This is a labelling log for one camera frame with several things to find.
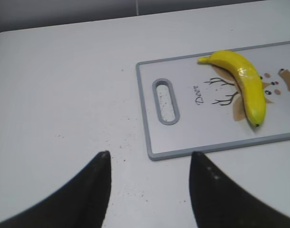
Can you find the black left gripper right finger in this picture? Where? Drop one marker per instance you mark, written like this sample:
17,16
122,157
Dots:
219,202

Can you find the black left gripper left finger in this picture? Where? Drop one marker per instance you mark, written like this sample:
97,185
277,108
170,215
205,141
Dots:
80,203

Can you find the yellow plastic banana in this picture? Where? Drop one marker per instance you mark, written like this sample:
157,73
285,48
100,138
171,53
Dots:
247,79

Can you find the white deer cutting board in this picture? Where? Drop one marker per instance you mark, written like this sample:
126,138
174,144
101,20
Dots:
189,107

